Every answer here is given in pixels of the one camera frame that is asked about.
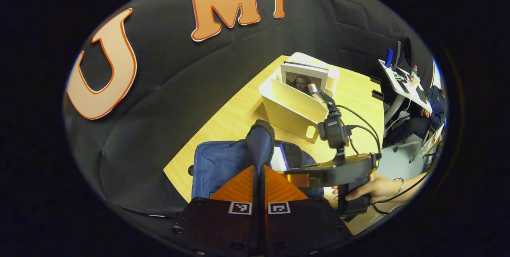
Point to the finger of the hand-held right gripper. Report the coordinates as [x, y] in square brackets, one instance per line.
[299, 180]

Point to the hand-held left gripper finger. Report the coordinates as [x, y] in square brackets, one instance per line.
[262, 209]
[255, 209]

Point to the dark blue book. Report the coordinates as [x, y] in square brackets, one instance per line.
[280, 157]

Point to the blue schoolbag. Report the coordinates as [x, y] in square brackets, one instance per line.
[219, 169]

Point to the white bookshelf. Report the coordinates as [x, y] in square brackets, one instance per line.
[291, 109]

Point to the black and white book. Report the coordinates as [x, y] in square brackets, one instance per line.
[305, 81]

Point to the black desk grommet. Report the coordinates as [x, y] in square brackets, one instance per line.
[190, 170]

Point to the black table clamp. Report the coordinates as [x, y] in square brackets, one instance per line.
[375, 80]
[377, 95]

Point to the white background desk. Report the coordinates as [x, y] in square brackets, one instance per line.
[392, 77]

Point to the blue upright item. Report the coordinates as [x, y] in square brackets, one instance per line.
[389, 57]

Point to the small red-capped bottle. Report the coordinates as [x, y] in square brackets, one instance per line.
[414, 71]

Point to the black monitor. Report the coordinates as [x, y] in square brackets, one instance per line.
[406, 51]

